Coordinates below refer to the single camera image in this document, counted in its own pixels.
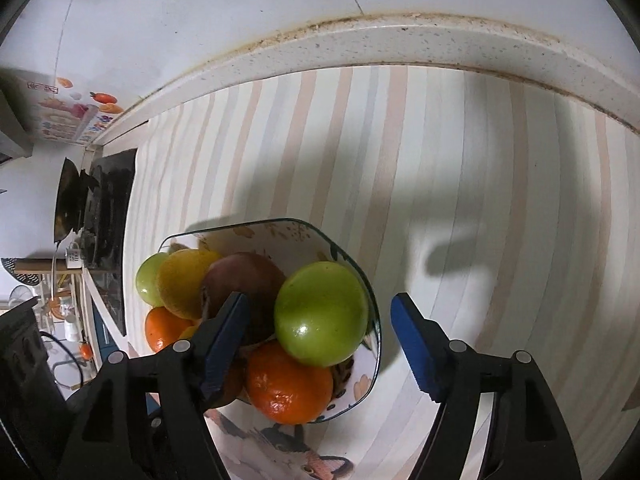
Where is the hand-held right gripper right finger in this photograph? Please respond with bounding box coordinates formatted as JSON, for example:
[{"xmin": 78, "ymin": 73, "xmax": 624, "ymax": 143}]
[{"xmin": 391, "ymin": 291, "xmax": 583, "ymax": 480}]

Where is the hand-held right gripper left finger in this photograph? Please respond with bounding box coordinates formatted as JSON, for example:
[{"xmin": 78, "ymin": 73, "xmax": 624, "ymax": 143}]
[{"xmin": 57, "ymin": 290, "xmax": 251, "ymax": 480}]

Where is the red apple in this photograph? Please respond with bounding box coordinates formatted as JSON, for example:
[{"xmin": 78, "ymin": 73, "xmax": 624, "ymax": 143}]
[{"xmin": 200, "ymin": 252, "xmax": 288, "ymax": 346}]

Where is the green apple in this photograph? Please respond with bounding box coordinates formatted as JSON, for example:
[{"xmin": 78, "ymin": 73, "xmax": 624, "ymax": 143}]
[
  {"xmin": 274, "ymin": 261, "xmax": 370, "ymax": 367},
  {"xmin": 135, "ymin": 253, "xmax": 171, "ymax": 308}
]

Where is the floral oval plate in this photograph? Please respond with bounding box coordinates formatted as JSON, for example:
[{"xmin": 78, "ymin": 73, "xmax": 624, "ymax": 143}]
[{"xmin": 157, "ymin": 218, "xmax": 382, "ymax": 425}]

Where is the dish rack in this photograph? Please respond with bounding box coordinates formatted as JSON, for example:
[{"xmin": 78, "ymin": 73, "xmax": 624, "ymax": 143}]
[{"xmin": 10, "ymin": 285, "xmax": 86, "ymax": 342}]

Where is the wooden cutting board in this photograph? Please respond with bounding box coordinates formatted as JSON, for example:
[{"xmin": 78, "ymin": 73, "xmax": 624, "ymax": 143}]
[{"xmin": 12, "ymin": 258, "xmax": 68, "ymax": 273}]

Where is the black gas stove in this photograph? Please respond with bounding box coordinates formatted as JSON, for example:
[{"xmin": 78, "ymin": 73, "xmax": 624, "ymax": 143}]
[{"xmin": 80, "ymin": 147, "xmax": 138, "ymax": 337}]

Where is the black frying pan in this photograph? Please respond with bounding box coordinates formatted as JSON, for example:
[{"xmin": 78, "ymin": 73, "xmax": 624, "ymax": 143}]
[{"xmin": 52, "ymin": 157, "xmax": 96, "ymax": 243}]

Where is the striped cat print tablecloth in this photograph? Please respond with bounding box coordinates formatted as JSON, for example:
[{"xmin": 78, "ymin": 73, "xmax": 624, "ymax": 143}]
[{"xmin": 122, "ymin": 62, "xmax": 640, "ymax": 480}]

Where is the black cable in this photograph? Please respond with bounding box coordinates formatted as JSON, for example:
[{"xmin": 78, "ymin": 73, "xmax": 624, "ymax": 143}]
[{"xmin": 39, "ymin": 330, "xmax": 101, "ymax": 392}]

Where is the colourful wall sticker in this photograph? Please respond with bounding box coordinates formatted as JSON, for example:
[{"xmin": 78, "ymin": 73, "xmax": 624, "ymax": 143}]
[{"xmin": 25, "ymin": 75, "xmax": 126, "ymax": 143}]

